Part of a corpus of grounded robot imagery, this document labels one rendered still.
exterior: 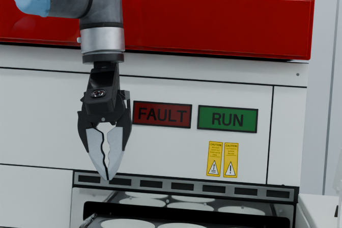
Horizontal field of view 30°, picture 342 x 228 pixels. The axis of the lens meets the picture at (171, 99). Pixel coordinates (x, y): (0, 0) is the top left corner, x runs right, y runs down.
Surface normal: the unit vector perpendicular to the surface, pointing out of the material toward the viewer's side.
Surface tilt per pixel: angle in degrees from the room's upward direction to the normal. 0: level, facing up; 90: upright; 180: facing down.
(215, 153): 90
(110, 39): 84
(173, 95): 90
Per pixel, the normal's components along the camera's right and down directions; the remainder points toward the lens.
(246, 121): -0.09, 0.04
